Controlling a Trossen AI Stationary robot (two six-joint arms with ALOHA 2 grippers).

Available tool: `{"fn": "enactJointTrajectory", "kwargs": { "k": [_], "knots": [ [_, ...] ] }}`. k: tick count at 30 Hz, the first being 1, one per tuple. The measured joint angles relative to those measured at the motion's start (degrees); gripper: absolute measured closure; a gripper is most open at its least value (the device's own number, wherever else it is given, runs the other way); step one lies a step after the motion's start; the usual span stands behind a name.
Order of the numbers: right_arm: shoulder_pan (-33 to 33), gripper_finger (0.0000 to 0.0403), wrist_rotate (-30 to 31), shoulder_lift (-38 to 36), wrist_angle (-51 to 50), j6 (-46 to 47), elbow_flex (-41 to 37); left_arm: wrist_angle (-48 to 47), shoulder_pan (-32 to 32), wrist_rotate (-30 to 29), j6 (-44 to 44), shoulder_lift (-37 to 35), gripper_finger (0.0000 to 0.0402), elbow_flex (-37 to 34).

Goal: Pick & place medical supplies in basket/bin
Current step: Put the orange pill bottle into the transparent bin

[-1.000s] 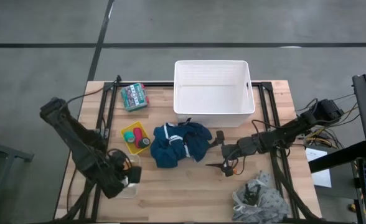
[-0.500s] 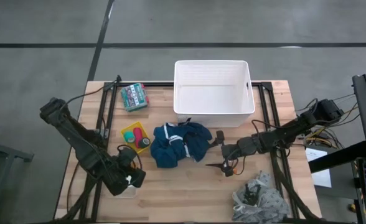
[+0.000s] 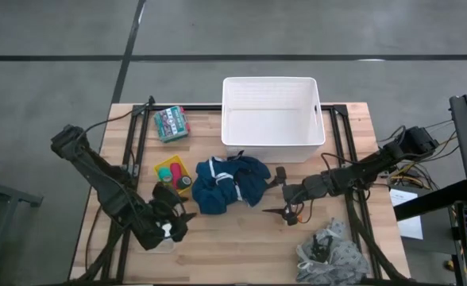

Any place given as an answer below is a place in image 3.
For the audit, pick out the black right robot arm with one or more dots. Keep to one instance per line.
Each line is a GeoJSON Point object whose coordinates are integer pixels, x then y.
{"type": "Point", "coordinates": [360, 171]}

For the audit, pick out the green first aid kit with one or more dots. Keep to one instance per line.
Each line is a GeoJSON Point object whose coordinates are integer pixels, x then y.
{"type": "Point", "coordinates": [172, 123]}

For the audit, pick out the black desk beam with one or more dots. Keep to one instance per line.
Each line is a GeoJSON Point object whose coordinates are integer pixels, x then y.
{"type": "Point", "coordinates": [428, 200]}

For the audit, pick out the blue scrub garment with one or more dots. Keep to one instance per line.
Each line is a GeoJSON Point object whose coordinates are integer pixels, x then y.
{"type": "Point", "coordinates": [217, 194]}

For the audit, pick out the clear plastic container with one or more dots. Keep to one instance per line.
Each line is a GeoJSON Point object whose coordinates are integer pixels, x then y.
{"type": "Point", "coordinates": [164, 247]}

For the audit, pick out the white plastic basket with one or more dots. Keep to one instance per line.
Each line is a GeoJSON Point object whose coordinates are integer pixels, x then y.
{"type": "Point", "coordinates": [273, 127]}

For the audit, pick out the dark green cylindrical can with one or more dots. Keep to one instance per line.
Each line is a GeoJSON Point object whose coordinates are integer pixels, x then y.
{"type": "Point", "coordinates": [184, 182]}

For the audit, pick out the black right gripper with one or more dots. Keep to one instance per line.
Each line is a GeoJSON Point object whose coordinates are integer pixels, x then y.
{"type": "Point", "coordinates": [315, 186]}

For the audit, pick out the grey metal stand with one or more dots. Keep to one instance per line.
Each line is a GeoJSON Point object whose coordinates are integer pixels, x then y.
{"type": "Point", "coordinates": [3, 194]}

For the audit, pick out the yellow plastic tray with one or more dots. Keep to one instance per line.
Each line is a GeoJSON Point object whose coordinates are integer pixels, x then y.
{"type": "Point", "coordinates": [169, 163]}

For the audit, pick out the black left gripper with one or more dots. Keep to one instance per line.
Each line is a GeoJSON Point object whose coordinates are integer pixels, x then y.
{"type": "Point", "coordinates": [168, 202]}

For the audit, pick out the teal plastic container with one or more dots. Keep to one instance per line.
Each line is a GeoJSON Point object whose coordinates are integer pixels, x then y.
{"type": "Point", "coordinates": [165, 175]}

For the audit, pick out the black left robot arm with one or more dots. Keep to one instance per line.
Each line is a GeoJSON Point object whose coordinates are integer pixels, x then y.
{"type": "Point", "coordinates": [106, 186]}

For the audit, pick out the grey striped patterned gown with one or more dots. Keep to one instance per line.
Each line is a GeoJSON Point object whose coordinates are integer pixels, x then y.
{"type": "Point", "coordinates": [348, 258]}

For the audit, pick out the white paper sheet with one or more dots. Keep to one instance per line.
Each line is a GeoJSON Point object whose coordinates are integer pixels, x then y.
{"type": "Point", "coordinates": [410, 228]}

